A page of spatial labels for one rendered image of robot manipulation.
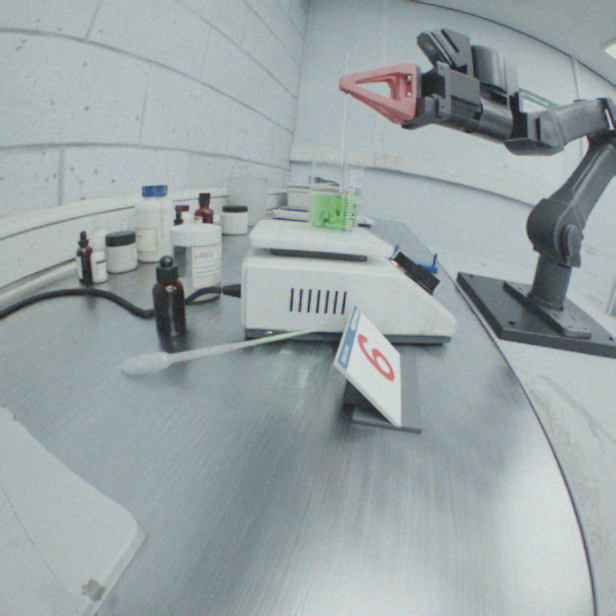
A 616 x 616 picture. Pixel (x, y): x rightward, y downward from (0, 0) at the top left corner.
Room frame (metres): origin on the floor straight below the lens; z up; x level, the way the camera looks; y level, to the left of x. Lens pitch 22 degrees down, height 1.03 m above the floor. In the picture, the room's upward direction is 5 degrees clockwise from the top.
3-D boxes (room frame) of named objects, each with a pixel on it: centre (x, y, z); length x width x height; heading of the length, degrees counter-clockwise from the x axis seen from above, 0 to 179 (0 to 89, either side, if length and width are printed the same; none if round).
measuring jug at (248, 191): (0.96, 0.22, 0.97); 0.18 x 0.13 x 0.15; 55
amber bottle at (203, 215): (0.64, 0.24, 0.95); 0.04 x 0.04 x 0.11
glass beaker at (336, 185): (0.31, -0.01, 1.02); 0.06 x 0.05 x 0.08; 137
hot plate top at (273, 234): (0.30, 0.00, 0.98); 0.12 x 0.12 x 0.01; 6
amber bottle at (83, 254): (0.35, 0.33, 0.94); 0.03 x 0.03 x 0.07
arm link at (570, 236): (0.35, -0.35, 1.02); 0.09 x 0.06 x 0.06; 3
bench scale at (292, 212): (1.24, 0.02, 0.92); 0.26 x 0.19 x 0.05; 77
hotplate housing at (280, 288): (0.30, -0.03, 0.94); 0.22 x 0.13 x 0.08; 96
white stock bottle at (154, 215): (0.48, 0.28, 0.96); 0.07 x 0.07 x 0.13
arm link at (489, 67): (0.34, -0.22, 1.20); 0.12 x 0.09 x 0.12; 93
